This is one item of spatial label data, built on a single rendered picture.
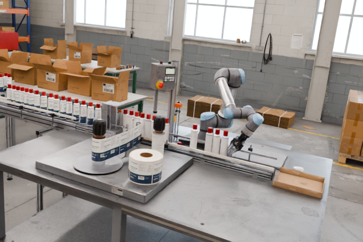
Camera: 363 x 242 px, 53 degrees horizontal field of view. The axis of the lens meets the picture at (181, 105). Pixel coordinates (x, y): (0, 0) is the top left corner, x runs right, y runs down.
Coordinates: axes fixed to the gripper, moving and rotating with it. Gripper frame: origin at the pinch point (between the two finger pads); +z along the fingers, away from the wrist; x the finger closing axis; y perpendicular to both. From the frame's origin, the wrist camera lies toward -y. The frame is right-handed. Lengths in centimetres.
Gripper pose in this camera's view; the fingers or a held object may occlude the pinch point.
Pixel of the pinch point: (229, 152)
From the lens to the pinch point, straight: 261.3
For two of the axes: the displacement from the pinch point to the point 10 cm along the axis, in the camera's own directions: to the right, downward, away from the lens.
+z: -5.3, 7.5, 4.1
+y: -4.2, 1.9, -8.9
